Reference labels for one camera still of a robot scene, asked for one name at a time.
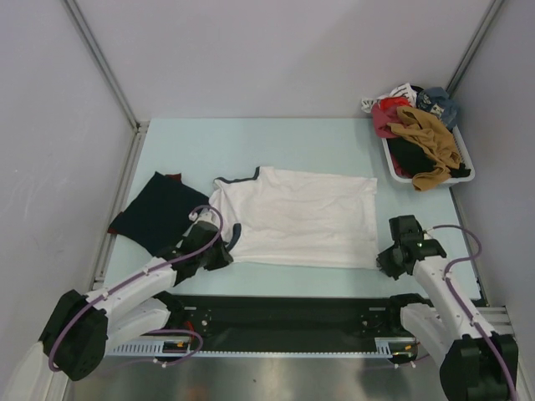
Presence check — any navy tank top red trim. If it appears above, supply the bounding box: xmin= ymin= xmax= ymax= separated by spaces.
xmin=108 ymin=172 xmax=208 ymax=256

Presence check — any white tank top navy trim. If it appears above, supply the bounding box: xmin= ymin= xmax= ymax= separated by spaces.
xmin=210 ymin=166 xmax=378 ymax=269

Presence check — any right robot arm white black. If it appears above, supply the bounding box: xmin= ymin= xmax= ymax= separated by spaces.
xmin=376 ymin=215 xmax=518 ymax=400

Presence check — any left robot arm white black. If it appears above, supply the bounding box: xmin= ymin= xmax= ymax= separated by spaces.
xmin=38 ymin=220 xmax=241 ymax=381

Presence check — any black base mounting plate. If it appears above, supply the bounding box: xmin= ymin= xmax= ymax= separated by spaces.
xmin=156 ymin=292 xmax=429 ymax=351

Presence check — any black garment in basket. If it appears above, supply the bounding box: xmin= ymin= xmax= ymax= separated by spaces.
xmin=387 ymin=137 xmax=471 ymax=186

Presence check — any white plastic laundry basket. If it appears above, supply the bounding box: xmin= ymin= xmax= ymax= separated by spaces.
xmin=380 ymin=124 xmax=477 ymax=185

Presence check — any tan brown garment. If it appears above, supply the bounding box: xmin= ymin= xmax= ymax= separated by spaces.
xmin=387 ymin=106 xmax=464 ymax=191

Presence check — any red pink garment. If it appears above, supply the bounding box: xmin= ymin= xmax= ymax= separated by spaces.
xmin=371 ymin=97 xmax=410 ymax=139

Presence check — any blue denim printed garment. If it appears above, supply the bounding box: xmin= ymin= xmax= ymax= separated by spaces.
xmin=416 ymin=87 xmax=460 ymax=131

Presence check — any white printed garment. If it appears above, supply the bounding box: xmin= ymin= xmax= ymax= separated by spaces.
xmin=361 ymin=83 xmax=418 ymax=114

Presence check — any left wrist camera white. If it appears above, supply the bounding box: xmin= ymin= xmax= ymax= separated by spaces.
xmin=189 ymin=209 xmax=219 ymax=226

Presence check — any white slotted cable duct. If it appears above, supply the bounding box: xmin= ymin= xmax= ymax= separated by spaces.
xmin=105 ymin=338 xmax=419 ymax=363

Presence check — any left aluminium frame post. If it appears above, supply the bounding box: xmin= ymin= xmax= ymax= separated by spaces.
xmin=62 ymin=0 xmax=141 ymax=129

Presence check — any aluminium frame post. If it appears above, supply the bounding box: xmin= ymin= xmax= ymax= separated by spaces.
xmin=62 ymin=0 xmax=141 ymax=129
xmin=446 ymin=0 xmax=508 ymax=97

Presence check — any right aluminium frame post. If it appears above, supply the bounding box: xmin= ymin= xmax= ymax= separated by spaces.
xmin=446 ymin=0 xmax=508 ymax=97

